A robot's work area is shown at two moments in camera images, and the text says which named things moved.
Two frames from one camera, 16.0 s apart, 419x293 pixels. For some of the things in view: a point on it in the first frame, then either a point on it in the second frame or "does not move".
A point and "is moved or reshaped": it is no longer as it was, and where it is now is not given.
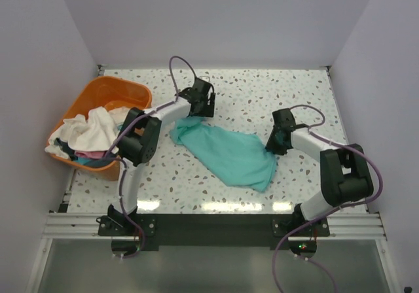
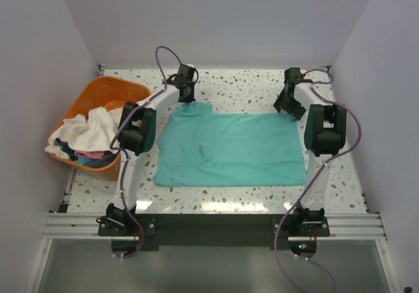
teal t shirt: x=238 y=157 is moved or reshaped
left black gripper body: x=206 y=109 -> x=190 y=97
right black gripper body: x=273 y=144 -> x=290 y=106
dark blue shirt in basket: x=66 y=148 does not move
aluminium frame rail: x=342 y=226 does not move
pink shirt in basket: x=90 y=154 does not move
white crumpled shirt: x=100 y=132 does not move
